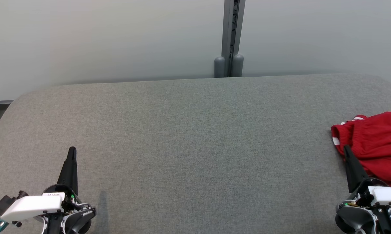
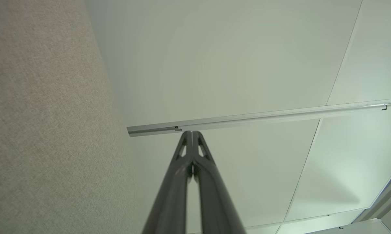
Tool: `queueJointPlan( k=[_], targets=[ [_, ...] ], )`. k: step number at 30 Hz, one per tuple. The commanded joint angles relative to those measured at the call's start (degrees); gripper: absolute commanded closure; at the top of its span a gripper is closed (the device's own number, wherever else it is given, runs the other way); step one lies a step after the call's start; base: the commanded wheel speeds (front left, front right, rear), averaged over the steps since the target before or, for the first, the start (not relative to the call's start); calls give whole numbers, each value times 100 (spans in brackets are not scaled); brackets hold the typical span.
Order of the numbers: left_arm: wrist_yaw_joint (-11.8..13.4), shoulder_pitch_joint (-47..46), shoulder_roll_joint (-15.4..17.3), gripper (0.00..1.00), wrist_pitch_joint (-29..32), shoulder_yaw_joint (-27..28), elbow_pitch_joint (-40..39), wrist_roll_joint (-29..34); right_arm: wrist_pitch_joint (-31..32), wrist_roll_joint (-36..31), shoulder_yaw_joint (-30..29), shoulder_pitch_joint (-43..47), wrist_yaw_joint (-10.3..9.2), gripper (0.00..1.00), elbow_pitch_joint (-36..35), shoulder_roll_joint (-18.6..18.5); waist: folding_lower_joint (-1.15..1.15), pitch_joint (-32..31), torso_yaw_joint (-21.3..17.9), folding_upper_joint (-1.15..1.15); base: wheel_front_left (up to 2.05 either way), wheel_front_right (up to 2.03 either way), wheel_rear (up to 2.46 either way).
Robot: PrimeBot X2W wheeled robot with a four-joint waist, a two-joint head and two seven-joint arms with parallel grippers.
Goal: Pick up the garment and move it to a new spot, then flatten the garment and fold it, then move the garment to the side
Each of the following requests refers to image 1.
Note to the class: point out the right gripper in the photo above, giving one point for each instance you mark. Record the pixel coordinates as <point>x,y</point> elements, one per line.
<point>387,196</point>

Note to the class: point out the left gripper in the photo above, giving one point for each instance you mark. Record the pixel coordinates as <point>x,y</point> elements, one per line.
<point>33,206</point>

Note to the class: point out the red white basketball shorts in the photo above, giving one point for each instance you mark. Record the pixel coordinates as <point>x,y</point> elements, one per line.
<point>377,146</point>

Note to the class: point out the grey cylindrical post foot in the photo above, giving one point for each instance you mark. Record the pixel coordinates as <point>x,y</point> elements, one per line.
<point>237,66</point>
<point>219,68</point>

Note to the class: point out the grey metal partition post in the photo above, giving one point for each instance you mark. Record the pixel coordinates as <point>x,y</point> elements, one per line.
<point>228,32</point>

